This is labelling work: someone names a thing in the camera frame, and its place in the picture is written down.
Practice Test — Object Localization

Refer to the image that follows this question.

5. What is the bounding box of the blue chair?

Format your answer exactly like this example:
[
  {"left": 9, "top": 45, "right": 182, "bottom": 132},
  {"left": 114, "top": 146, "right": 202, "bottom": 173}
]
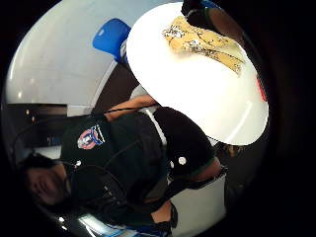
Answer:
[{"left": 92, "top": 18, "right": 132, "bottom": 63}]

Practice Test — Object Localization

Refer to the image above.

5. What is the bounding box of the red object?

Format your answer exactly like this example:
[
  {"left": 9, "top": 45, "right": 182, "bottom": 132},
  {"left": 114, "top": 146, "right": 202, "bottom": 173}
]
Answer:
[{"left": 256, "top": 76, "right": 269, "bottom": 103}]

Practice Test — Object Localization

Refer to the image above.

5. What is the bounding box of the the person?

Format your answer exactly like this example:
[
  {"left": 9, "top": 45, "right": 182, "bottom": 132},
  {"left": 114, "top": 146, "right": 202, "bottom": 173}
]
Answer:
[{"left": 15, "top": 94, "right": 231, "bottom": 237}]

